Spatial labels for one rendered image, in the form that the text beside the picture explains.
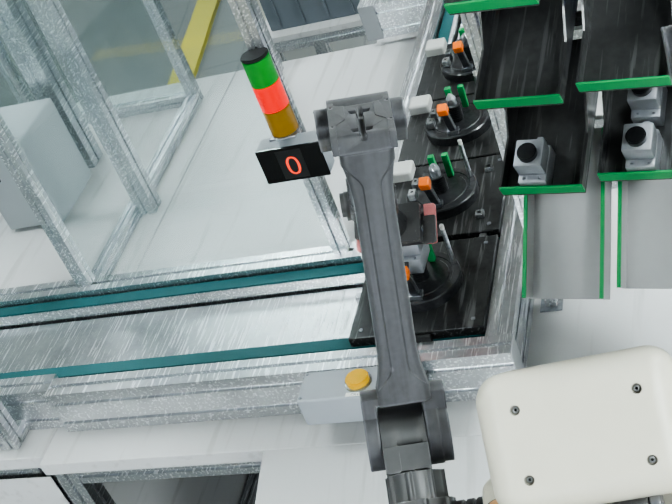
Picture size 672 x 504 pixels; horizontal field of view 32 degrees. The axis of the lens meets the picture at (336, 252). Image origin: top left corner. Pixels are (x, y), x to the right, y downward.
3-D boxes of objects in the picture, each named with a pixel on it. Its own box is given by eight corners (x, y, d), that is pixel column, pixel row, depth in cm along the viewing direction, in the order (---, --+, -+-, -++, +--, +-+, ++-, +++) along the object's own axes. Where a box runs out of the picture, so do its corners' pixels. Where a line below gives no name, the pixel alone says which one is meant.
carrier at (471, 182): (501, 237, 214) (484, 182, 207) (377, 253, 222) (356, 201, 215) (513, 160, 232) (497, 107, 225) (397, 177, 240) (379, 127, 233)
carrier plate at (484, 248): (486, 334, 195) (483, 324, 194) (351, 347, 203) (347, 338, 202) (500, 242, 213) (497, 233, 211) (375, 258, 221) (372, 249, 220)
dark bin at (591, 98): (586, 193, 176) (572, 170, 170) (503, 196, 182) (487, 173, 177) (606, 35, 187) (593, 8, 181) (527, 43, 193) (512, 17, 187)
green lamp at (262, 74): (275, 86, 197) (264, 62, 195) (248, 91, 199) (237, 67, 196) (282, 71, 201) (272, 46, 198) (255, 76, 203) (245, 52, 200)
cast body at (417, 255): (424, 273, 201) (413, 241, 197) (399, 275, 202) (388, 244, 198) (432, 241, 207) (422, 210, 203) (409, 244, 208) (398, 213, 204)
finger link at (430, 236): (408, 217, 203) (389, 205, 195) (447, 212, 201) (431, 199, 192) (409, 256, 202) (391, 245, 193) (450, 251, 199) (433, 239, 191)
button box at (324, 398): (425, 417, 192) (415, 391, 188) (307, 426, 199) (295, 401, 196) (431, 386, 197) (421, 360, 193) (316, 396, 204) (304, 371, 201)
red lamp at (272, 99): (285, 111, 200) (275, 87, 198) (258, 116, 202) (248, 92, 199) (291, 95, 204) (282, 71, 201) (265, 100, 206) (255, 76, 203)
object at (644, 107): (664, 126, 176) (653, 102, 170) (634, 128, 178) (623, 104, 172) (669, 78, 179) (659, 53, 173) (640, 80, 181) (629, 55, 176)
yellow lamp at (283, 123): (295, 135, 203) (285, 112, 200) (268, 139, 205) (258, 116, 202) (301, 119, 207) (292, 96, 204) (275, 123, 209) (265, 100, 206)
